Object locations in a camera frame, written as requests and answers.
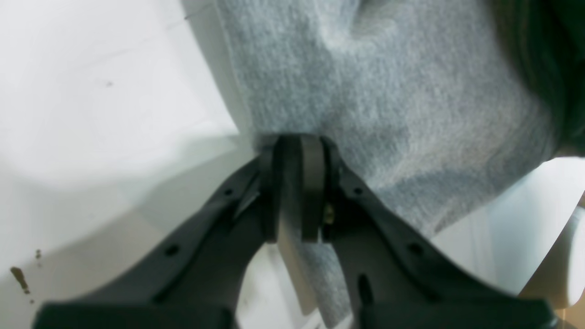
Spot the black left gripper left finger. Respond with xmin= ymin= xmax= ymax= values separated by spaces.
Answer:
xmin=33 ymin=135 xmax=300 ymax=329

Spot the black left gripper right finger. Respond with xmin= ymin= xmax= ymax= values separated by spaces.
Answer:
xmin=299 ymin=135 xmax=558 ymax=329

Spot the grey T-shirt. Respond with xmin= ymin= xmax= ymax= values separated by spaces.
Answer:
xmin=215 ymin=0 xmax=560 ymax=329

